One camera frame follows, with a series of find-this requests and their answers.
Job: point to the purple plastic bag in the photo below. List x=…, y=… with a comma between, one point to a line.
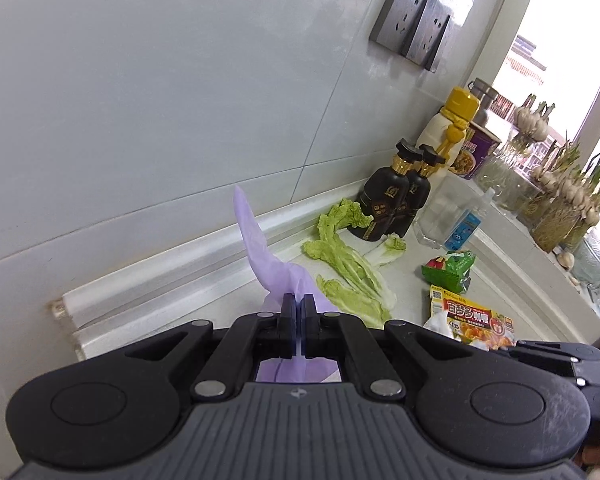
x=280, y=275

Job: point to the spray bottle with blue label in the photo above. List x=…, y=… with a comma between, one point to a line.
x=467, y=225

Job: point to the black bottle with gold neck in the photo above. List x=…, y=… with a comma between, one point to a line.
x=415, y=195
x=382, y=200

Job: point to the white bottle with yellow cap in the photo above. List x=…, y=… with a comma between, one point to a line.
x=445, y=125

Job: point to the green snack packet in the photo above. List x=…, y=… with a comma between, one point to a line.
x=450, y=270

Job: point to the yellow curry box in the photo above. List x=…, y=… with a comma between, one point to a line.
x=475, y=317

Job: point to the clear drinking glass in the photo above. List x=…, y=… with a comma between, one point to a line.
x=437, y=215

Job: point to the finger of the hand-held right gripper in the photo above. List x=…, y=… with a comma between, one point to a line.
x=550, y=352

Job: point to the crumpled white tissue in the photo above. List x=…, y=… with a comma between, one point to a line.
x=437, y=325

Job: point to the small napa cabbage leaf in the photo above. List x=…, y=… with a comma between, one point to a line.
x=387, y=250

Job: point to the purple instant noodle cup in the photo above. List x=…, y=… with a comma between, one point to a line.
x=475, y=152

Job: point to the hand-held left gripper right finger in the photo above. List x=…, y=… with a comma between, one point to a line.
x=309, y=325

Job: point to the grey wall socket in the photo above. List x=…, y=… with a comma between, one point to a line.
x=397, y=7
x=427, y=32

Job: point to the clear glass jar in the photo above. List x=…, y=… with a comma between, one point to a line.
x=595, y=270

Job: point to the white backsplash trim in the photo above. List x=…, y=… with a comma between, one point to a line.
x=204, y=270

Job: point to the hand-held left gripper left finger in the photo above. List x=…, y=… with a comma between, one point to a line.
x=289, y=325

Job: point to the metal flask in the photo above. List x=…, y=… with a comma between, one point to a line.
x=485, y=97

